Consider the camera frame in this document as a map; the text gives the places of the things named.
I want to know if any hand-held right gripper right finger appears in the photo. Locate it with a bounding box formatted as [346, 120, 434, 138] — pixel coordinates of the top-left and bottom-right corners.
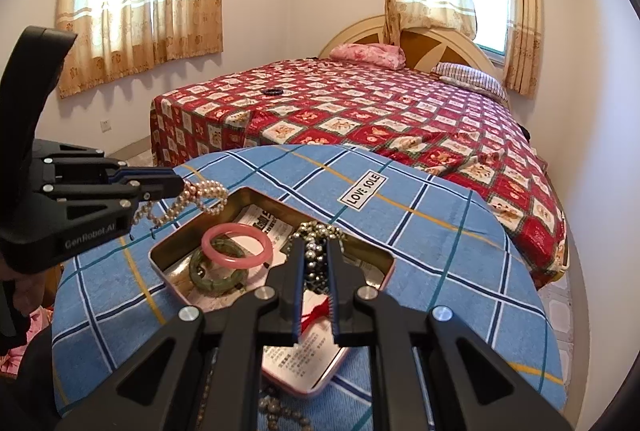
[325, 238, 573, 431]

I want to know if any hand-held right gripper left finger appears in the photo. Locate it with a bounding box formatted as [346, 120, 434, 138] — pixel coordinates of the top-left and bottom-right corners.
[50, 236, 307, 431]

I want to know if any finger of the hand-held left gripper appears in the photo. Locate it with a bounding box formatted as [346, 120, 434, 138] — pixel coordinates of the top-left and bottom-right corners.
[105, 167, 186, 190]
[125, 187, 182, 208]

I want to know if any red cord pendant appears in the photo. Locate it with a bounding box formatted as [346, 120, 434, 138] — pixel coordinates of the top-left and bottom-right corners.
[298, 296, 335, 329]

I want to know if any silver bead necklace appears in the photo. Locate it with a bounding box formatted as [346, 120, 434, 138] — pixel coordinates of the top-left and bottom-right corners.
[287, 220, 347, 284]

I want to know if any pearl necklace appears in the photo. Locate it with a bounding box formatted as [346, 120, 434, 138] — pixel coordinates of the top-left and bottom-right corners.
[132, 179, 230, 228]

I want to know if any pink bangle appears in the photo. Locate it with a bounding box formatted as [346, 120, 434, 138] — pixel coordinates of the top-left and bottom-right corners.
[201, 223, 272, 271]

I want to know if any pink metal tin box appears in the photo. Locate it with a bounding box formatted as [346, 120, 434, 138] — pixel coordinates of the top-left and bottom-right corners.
[149, 186, 396, 399]

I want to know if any green jade bangle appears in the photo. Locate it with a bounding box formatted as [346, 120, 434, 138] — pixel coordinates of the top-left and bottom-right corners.
[188, 248, 248, 296]

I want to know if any printed paper sheet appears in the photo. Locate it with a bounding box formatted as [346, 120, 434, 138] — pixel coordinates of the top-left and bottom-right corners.
[167, 203, 386, 384]

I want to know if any white cloth label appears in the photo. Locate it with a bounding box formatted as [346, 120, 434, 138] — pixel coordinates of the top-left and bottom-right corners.
[336, 171, 389, 210]

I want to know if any blue checked tablecloth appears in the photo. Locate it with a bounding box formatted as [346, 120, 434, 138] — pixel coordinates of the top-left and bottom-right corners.
[50, 143, 566, 419]

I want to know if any pink cloth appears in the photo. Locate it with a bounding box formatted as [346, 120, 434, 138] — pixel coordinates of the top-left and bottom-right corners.
[0, 306, 53, 377]

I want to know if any wide beige curtain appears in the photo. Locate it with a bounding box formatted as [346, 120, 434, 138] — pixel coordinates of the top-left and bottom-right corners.
[55, 0, 227, 99]

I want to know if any red patterned bedspread bed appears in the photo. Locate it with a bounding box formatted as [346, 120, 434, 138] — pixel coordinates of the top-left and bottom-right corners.
[150, 58, 571, 289]

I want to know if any pink floral pillow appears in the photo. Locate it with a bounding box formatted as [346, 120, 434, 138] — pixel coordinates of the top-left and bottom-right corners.
[328, 42, 407, 70]

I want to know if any striped pillow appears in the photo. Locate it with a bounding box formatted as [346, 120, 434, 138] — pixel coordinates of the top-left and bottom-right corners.
[431, 62, 506, 98]

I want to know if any cream wooden headboard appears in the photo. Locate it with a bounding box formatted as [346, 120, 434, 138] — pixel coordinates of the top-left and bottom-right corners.
[318, 15, 508, 96]

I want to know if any narrow beige curtain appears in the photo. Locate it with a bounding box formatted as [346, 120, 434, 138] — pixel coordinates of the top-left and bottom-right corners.
[501, 0, 543, 99]

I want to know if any brown wooden bead bracelet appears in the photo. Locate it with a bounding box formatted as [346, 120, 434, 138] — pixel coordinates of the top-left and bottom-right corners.
[257, 386, 313, 431]

